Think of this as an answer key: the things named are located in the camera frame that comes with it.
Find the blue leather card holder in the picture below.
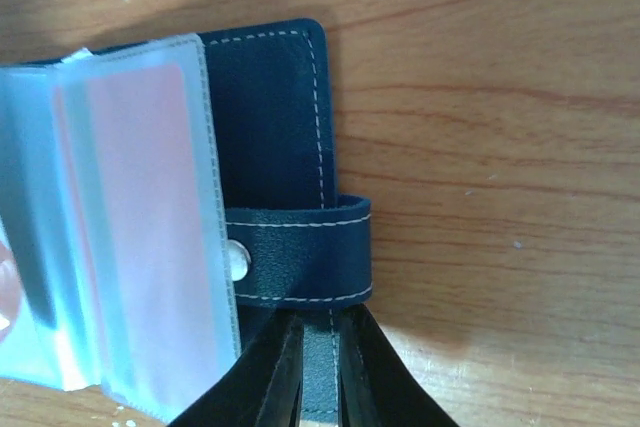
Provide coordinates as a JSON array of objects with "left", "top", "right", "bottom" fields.
[{"left": 1, "top": 19, "right": 372, "bottom": 424}]

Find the red white credit card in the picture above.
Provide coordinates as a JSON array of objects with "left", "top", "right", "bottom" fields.
[
  {"left": 0, "top": 239, "right": 23, "bottom": 341},
  {"left": 64, "top": 60, "right": 235, "bottom": 403}
]

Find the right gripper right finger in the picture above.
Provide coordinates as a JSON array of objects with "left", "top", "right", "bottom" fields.
[{"left": 339, "top": 304, "right": 450, "bottom": 427}]

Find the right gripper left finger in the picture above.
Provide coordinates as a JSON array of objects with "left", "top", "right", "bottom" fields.
[{"left": 171, "top": 310, "right": 304, "bottom": 427}]

